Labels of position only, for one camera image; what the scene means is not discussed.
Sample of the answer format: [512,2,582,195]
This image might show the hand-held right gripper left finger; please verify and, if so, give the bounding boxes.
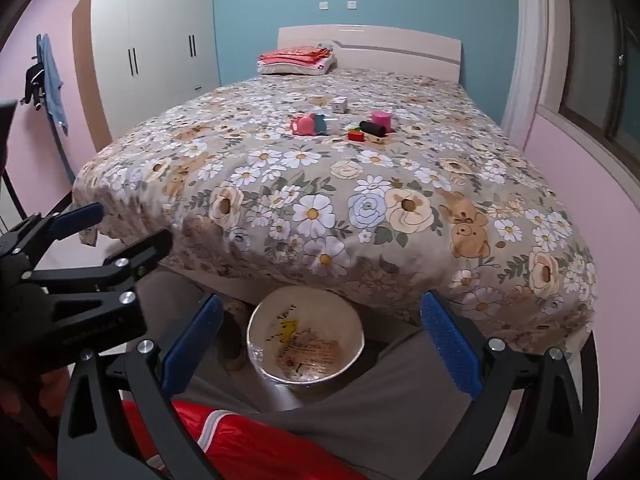
[57,292,226,480]

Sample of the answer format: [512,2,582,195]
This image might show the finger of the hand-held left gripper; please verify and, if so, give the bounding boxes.
[0,202,106,274]
[25,229,174,311]

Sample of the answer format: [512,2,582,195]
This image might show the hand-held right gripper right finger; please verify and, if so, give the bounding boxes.
[419,291,586,480]

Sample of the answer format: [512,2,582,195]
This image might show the printed plastic bin liner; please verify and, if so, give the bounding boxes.
[248,288,364,378]

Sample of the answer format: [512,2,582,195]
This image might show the white round bin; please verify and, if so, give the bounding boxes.
[246,286,366,392]

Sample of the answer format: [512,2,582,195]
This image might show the pink and blue pig toy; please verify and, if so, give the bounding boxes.
[291,111,332,136]

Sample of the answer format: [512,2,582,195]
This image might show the person's left forearm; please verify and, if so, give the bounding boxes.
[0,365,66,480]

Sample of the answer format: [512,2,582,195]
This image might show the beige shoe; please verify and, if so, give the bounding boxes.
[220,300,251,371]

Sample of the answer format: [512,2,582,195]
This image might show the person's grey trousers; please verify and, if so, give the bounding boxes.
[125,265,501,480]

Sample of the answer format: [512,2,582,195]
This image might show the person's red jacket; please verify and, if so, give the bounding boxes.
[120,400,366,480]

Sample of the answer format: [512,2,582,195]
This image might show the blue hanging towel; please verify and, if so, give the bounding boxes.
[37,34,68,136]

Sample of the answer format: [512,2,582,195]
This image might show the floral bed blanket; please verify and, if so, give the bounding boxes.
[72,67,598,356]

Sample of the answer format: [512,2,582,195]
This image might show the white wardrobe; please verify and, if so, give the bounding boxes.
[71,0,221,153]

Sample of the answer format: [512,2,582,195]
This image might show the folded pink cloth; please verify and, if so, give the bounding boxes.
[258,46,333,66]

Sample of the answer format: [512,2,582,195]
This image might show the folded red clothes on pillow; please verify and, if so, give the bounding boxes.
[257,52,338,77]

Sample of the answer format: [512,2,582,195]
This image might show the white window moulding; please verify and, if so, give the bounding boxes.
[502,0,571,151]

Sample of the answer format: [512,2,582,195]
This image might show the dark framed window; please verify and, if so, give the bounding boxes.
[557,0,640,151]

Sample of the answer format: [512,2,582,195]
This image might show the black hanging straps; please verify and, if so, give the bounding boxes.
[20,62,48,111]

